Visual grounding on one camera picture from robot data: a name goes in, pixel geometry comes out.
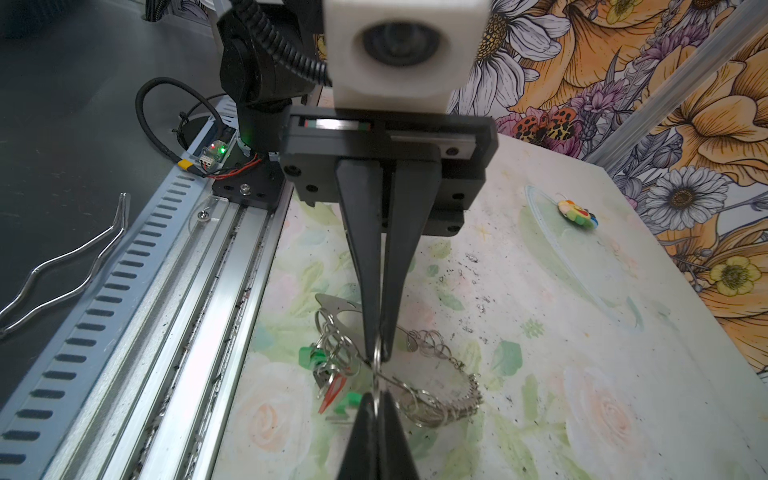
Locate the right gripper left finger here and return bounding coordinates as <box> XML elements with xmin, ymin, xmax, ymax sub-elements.
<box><xmin>337</xmin><ymin>395</ymin><xmax>378</xmax><ymax>480</ymax></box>

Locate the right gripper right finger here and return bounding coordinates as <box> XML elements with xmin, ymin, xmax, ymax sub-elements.
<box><xmin>376</xmin><ymin>392</ymin><xmax>420</xmax><ymax>480</ymax></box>

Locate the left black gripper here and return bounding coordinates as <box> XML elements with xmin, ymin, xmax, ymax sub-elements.
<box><xmin>279</xmin><ymin>106</ymin><xmax>498</xmax><ymax>362</ymax></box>

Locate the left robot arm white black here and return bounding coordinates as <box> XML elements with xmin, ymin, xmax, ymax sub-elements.
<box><xmin>217</xmin><ymin>1</ymin><xmax>498</xmax><ymax>361</ymax></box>

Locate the colourful small toy ball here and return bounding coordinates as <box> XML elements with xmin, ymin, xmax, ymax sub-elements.
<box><xmin>557</xmin><ymin>200</ymin><xmax>599</xmax><ymax>230</ymax></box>

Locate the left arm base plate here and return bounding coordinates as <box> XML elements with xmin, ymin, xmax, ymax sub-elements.
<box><xmin>211</xmin><ymin>138</ymin><xmax>285</xmax><ymax>212</ymax></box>

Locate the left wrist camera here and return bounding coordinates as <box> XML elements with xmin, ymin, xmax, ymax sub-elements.
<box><xmin>322</xmin><ymin>0</ymin><xmax>491</xmax><ymax>114</ymax></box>

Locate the bent metal wire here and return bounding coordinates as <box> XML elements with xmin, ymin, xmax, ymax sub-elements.
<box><xmin>0</xmin><ymin>191</ymin><xmax>132</xmax><ymax>340</ymax></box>

